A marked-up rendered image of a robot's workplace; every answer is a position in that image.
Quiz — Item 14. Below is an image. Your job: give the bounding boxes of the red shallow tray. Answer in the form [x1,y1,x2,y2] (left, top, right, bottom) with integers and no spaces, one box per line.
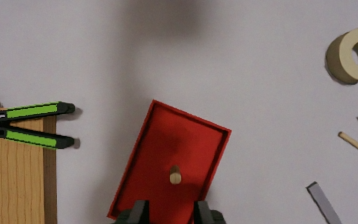
[107,99,232,224]

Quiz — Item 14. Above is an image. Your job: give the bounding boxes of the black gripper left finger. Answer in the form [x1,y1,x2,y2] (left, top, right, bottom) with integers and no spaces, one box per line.
[111,200,149,224]

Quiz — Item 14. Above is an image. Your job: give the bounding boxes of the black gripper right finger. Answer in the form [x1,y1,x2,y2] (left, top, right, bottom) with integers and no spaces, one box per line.
[193,201,227,224]

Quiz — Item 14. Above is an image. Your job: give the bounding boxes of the beige hollow cylinder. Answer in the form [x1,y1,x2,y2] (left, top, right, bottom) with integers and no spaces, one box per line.
[326,28,358,83]

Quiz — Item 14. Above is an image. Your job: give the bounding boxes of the grey flat bar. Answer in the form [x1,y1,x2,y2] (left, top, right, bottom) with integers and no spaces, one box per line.
[306,181,343,224]

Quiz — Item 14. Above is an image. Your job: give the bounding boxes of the tan wooden board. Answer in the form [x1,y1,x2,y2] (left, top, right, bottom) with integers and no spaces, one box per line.
[0,115,57,224]

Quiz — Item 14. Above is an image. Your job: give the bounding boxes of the black spring clamp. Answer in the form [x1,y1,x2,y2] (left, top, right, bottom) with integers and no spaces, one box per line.
[0,101,76,150]

